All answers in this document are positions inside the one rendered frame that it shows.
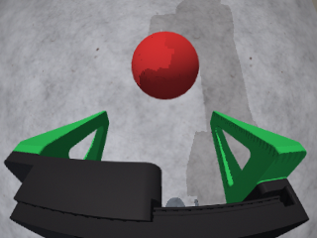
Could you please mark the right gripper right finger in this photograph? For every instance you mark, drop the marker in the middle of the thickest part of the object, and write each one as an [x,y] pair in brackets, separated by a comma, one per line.
[272,156]

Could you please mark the red sphere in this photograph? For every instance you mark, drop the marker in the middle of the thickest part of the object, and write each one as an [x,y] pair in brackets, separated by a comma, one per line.
[165,65]

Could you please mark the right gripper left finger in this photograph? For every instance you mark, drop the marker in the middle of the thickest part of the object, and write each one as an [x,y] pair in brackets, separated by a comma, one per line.
[58,142]

